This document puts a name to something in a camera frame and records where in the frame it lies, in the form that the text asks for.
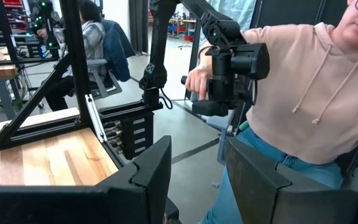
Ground person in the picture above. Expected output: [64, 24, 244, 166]
[185, 0, 358, 224]
[37, 0, 108, 112]

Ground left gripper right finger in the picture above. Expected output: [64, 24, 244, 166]
[224, 136, 358, 224]

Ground black drawer cabinet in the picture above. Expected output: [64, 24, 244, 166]
[103, 111, 155, 160]

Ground red storage bin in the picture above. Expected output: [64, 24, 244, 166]
[3, 0, 24, 9]

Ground black partition panel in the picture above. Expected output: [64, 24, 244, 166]
[250, 0, 349, 30]

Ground blue jacket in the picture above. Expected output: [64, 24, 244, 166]
[101, 19, 136, 83]

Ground grey office chair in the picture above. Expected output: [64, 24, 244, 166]
[68, 58, 124, 100]

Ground black aluminium table frame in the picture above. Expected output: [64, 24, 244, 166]
[0, 0, 164, 156]

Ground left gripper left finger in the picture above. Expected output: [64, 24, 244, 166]
[96, 135, 173, 224]

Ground person's hand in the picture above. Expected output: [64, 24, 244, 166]
[185, 63, 213, 101]

